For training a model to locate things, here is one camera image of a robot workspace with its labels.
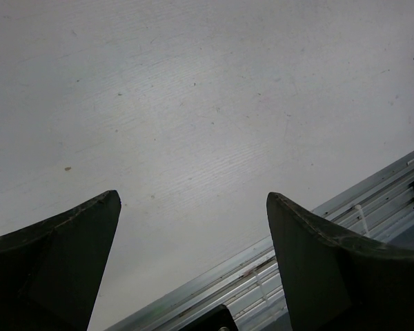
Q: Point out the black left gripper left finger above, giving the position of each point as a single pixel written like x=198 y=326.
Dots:
x=51 y=271

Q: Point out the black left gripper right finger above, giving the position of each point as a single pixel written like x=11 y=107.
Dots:
x=336 y=279

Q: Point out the white cable tie near plate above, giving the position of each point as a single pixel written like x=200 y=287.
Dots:
x=260 y=285

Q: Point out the aluminium frame rail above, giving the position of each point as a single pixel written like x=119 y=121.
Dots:
x=387 y=198

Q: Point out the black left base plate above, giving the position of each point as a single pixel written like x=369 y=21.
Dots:
x=217 y=319

